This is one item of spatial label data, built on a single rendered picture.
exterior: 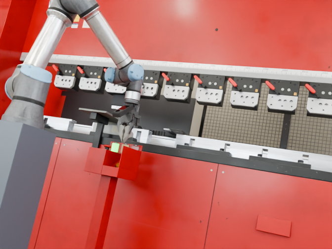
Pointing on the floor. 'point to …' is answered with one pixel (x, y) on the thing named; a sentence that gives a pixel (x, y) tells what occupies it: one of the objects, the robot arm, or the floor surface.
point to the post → (285, 131)
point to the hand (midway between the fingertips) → (122, 140)
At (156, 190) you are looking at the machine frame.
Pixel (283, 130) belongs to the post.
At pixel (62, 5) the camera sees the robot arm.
